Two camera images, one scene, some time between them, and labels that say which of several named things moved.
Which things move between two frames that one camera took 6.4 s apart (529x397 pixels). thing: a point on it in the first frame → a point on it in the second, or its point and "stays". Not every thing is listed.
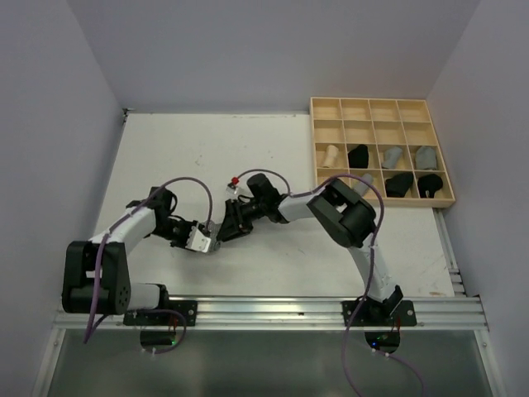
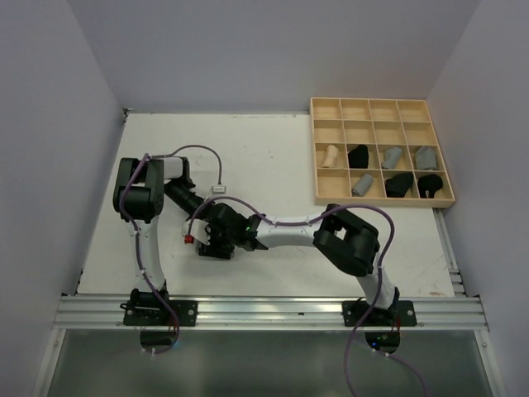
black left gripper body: [177, 231] → [185, 198]
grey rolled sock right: [426, 158] stays
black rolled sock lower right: [431, 183] stays
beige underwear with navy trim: [331, 153] stays
